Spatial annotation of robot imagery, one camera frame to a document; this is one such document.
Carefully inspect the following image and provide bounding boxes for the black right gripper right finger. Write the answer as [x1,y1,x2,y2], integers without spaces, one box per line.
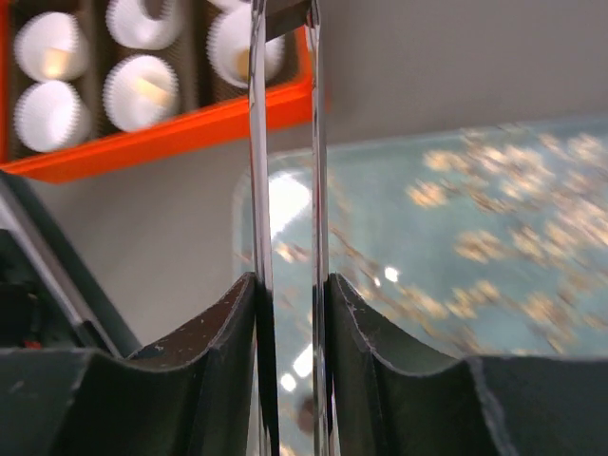
[329,274,607,455]

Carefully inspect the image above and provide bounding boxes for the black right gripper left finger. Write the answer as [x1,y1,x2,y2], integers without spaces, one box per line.
[1,273,256,455]

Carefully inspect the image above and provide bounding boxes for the silver metal tongs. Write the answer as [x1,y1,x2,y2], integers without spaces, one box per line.
[248,1,333,455]

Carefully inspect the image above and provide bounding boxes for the white square chocolate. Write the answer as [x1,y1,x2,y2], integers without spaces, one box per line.
[134,77,174,106]

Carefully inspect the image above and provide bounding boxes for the dark square chocolate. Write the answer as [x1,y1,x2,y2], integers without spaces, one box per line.
[265,0,312,41]

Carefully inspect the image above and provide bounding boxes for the dark round chocolate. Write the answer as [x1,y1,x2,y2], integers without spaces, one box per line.
[295,395,315,436]

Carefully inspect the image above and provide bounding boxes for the orange chocolate box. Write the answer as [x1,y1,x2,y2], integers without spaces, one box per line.
[0,0,317,185]

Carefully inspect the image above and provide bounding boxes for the blossom pattern serving tray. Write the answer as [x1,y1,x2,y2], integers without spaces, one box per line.
[230,116,608,456]

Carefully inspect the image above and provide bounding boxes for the white paper cup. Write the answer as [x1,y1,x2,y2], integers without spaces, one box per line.
[103,54,180,132]
[13,11,90,82]
[105,0,184,50]
[13,80,92,153]
[207,3,286,89]

